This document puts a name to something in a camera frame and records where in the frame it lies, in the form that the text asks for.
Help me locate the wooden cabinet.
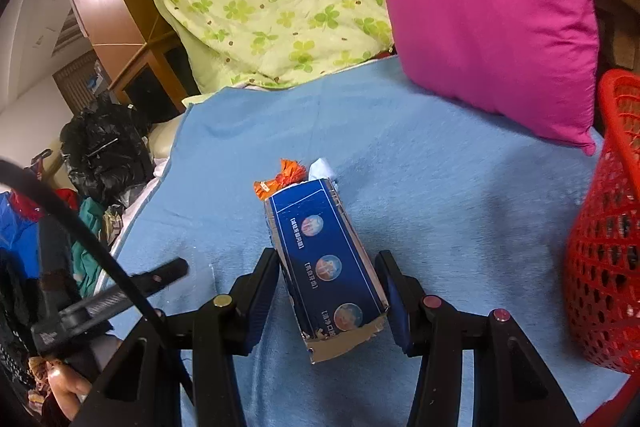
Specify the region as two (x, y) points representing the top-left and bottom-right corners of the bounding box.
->
(107, 32), (201, 118)

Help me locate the black garment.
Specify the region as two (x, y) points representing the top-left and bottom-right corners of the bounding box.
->
(0, 212), (83, 358)

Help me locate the brown slatted shutter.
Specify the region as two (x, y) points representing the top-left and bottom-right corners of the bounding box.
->
(52, 57), (113, 112)

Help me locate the cream leather sofa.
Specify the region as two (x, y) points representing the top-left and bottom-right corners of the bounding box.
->
(150, 94), (206, 162)

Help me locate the white tissue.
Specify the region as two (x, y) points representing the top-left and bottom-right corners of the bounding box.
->
(307, 157), (341, 188)

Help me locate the black puffer jacket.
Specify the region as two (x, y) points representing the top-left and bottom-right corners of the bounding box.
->
(60, 94), (156, 208)

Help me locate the dark blue cardboard box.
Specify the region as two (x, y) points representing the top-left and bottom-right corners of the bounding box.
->
(262, 177), (391, 365)

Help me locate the person's left hand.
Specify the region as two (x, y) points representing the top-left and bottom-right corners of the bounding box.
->
(42, 359), (93, 427)

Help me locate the orange red plastic bag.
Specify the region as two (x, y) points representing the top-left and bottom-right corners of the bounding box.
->
(253, 158), (307, 200)

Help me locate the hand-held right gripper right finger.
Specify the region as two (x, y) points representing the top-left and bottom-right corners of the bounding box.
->
(374, 249), (581, 427)

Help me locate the olive cloth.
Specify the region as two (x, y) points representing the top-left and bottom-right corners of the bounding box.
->
(102, 204), (126, 243)

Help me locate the black cable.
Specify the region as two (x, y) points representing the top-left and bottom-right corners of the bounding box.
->
(0, 158), (196, 408)

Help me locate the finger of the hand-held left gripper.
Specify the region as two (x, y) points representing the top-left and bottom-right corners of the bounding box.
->
(87, 257), (190, 315)

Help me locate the red and blue jacket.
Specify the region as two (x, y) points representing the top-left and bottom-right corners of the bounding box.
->
(0, 187), (78, 280)

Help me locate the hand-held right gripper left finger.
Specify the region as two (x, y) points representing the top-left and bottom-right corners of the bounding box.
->
(75, 247), (281, 427)

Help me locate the teal jacket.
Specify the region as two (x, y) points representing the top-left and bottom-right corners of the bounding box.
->
(70, 197), (116, 298)

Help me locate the magenta pillow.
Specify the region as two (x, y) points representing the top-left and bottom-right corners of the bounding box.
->
(365, 0), (601, 156)

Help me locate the wooden bench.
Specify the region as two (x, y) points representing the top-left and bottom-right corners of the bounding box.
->
(590, 0), (640, 72)

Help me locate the red plastic mesh basket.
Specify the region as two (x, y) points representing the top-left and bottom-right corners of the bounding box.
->
(565, 69), (640, 375)

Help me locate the light blue blanket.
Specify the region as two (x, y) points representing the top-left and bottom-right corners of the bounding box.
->
(97, 54), (611, 427)

